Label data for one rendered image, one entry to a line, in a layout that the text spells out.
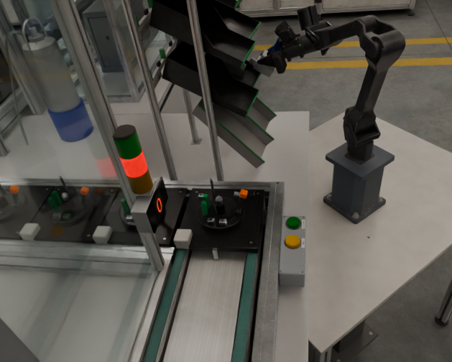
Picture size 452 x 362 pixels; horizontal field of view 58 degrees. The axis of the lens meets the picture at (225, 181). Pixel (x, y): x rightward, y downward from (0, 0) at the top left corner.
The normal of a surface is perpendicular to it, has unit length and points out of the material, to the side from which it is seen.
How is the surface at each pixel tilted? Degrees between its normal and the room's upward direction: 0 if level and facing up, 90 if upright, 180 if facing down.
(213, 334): 0
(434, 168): 0
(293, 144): 0
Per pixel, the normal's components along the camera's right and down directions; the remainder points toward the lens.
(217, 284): -0.11, -0.74
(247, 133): 0.58, -0.43
